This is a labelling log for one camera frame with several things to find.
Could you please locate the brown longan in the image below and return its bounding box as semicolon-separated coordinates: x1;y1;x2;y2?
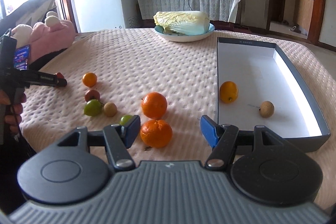
103;102;117;117
260;101;275;118

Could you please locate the red fruit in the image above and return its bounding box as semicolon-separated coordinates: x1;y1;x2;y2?
84;89;101;102

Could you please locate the small orange kumquat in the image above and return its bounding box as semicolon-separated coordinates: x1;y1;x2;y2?
82;72;97;87
219;81;239;104

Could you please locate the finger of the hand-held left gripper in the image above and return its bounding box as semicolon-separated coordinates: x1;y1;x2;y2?
28;70;68;88

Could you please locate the light blue plate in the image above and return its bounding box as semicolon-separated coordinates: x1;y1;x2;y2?
154;22;216;42

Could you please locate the dark grey panel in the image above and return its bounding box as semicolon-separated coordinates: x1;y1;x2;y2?
5;0;57;28

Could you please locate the white paper sheet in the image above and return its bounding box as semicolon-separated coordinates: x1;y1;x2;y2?
227;0;241;23

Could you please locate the cabinet with lace cloth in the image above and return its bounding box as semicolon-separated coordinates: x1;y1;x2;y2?
136;0;240;22

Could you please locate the large green fruit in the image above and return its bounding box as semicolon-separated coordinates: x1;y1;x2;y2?
84;99;102;117

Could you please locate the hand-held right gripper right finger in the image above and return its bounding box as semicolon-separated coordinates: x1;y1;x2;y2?
200;115;282;170

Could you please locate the white chest freezer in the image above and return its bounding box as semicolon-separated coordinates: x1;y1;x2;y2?
71;0;140;33

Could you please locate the person's left forearm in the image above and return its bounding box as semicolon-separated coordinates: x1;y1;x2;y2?
0;132;37;214

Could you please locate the small orange kumquat in tray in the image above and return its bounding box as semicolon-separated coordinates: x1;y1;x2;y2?
219;81;239;104

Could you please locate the grey box white inside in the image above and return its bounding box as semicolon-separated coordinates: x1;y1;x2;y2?
216;37;331;153

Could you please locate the person's left hand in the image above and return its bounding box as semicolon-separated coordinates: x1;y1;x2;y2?
0;89;24;136

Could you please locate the small green fruit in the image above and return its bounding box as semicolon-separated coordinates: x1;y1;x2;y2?
119;114;133;126

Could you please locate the wooden floor cabinet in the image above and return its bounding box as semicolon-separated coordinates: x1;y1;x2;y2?
293;0;315;35

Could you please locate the napa cabbage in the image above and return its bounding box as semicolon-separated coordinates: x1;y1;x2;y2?
153;10;210;36

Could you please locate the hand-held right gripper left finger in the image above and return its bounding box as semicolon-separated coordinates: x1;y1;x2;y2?
56;114;142;171

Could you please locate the round orange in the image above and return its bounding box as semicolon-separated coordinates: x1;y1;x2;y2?
141;92;168;119
140;119;173;148

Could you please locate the pink plush toy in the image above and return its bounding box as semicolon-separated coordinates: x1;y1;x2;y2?
12;11;76;56

